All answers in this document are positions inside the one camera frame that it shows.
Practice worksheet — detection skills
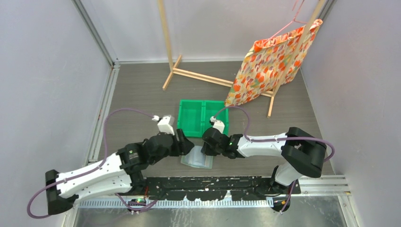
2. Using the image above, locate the sage green card holder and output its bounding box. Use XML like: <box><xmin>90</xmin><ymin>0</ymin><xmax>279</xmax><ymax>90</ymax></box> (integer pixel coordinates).
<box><xmin>181</xmin><ymin>146</ymin><xmax>213</xmax><ymax>169</ymax></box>

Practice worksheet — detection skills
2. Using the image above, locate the green plastic double bin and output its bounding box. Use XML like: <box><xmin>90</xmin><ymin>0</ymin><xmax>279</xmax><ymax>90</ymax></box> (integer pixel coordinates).
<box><xmin>177</xmin><ymin>99</ymin><xmax>225</xmax><ymax>138</ymax></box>

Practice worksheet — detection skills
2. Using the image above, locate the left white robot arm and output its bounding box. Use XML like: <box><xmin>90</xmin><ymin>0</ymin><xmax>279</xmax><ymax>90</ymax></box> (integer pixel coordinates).
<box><xmin>45</xmin><ymin>129</ymin><xmax>195</xmax><ymax>215</ymax></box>

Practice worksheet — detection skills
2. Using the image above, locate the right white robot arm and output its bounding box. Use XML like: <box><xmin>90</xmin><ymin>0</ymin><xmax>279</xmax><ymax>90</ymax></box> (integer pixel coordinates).
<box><xmin>202</xmin><ymin>127</ymin><xmax>327</xmax><ymax>194</ymax></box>

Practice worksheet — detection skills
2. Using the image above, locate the floral orange fabric bag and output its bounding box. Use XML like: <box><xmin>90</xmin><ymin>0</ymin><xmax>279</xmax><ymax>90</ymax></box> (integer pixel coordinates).
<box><xmin>225</xmin><ymin>26</ymin><xmax>305</xmax><ymax>106</ymax></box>

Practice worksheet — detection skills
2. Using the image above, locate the wooden clothes rack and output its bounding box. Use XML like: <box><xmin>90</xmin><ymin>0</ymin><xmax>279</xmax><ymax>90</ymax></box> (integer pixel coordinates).
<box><xmin>157</xmin><ymin>0</ymin><xmax>328</xmax><ymax>118</ymax></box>

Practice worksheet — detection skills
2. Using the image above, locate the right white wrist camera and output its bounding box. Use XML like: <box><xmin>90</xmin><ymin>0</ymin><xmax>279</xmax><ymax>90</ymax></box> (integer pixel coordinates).
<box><xmin>209</xmin><ymin>116</ymin><xmax>225</xmax><ymax>133</ymax></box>

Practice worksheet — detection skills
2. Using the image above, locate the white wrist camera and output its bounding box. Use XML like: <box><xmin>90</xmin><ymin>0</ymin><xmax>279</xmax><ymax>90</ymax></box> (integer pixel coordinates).
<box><xmin>209</xmin><ymin>116</ymin><xmax>225</xmax><ymax>133</ymax></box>
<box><xmin>157</xmin><ymin>115</ymin><xmax>175</xmax><ymax>135</ymax></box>

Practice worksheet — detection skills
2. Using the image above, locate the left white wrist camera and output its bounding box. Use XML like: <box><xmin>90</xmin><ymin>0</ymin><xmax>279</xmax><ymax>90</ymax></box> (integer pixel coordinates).
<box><xmin>157</xmin><ymin>115</ymin><xmax>175</xmax><ymax>135</ymax></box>

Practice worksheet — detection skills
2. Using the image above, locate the aluminium rail with slots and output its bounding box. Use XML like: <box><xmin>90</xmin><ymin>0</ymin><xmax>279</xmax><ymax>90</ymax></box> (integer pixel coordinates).
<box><xmin>78</xmin><ymin>197</ymin><xmax>273</xmax><ymax>209</ymax></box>

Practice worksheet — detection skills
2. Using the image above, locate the aluminium corner frame post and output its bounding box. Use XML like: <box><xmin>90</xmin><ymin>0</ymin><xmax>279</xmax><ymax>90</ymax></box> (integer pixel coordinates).
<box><xmin>72</xmin><ymin>0</ymin><xmax>116</xmax><ymax>68</ymax></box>

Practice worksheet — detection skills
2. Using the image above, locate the pink wire hanger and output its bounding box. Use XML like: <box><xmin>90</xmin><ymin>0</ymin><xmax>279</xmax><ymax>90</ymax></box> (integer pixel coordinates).
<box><xmin>270</xmin><ymin>0</ymin><xmax>307</xmax><ymax>38</ymax></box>

